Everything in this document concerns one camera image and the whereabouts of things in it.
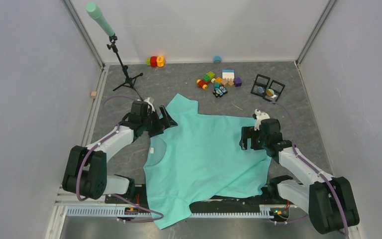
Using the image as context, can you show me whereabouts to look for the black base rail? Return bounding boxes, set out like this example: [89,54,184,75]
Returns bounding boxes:
[104,184,293,214]

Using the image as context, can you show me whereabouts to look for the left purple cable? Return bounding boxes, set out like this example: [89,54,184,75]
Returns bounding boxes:
[76,96,165,224]

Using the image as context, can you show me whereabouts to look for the black tripod stand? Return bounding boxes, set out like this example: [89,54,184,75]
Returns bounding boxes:
[106,34,143,100]

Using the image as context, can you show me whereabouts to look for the red orange green toy rings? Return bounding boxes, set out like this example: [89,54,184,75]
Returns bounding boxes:
[146,55,165,68]

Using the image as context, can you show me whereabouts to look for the blue round toy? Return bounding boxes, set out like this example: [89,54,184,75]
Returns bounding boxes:
[212,55,222,64]

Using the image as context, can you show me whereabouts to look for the white cable duct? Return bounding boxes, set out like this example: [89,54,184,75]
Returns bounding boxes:
[66,206,274,219]

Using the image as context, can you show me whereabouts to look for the right black display case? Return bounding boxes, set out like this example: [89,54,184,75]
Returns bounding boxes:
[263,79,286,102]

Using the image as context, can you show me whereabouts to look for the colourful toy brick train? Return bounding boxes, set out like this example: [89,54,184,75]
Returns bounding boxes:
[196,71,222,90]

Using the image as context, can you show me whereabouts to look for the green microphone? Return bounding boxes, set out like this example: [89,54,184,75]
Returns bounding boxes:
[86,2,115,37]

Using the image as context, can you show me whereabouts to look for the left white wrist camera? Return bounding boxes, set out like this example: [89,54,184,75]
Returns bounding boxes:
[144,97,156,114]

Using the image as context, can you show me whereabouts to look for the black display case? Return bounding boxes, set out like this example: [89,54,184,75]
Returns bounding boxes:
[263,79,286,102]
[250,74,271,98]

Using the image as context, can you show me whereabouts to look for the small wooden cube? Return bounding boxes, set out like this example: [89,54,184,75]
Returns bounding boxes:
[90,91,97,99]

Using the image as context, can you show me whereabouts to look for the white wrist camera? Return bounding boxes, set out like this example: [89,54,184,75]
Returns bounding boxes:
[144,97,156,114]
[253,109,270,131]

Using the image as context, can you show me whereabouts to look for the blue white block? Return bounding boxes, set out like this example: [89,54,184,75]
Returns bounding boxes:
[222,69,235,81]

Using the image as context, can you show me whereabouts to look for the black owl toy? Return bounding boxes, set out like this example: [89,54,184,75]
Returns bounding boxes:
[212,85,228,98]

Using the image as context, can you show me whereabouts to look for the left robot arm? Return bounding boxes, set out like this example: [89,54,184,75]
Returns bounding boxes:
[62,101,178,203]

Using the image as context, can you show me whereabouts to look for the small tan wooden blocks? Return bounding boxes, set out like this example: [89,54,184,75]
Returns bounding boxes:
[221,79,234,87]

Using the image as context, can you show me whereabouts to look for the yellow landscape brooch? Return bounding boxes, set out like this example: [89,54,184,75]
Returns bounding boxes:
[266,89,275,98]

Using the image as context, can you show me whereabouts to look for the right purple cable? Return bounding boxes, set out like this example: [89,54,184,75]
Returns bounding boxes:
[260,99,350,238]

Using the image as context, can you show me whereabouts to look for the left black display case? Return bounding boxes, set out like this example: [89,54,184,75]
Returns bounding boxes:
[250,74,271,98]

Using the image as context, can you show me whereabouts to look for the teal t-shirt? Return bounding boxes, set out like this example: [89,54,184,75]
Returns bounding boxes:
[143,94,271,229]

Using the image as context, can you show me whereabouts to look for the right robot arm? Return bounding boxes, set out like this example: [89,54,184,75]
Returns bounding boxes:
[239,119,360,234]

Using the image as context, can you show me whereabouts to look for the purple cable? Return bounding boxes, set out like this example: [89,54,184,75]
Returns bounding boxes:
[76,96,165,224]
[260,99,350,238]

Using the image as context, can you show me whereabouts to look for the purple cube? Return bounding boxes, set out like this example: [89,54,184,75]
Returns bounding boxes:
[233,77,242,87]

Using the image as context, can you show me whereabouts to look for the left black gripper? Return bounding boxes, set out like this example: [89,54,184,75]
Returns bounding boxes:
[141,105,177,138]

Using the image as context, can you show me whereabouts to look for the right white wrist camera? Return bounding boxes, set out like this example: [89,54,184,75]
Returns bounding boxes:
[253,109,270,131]

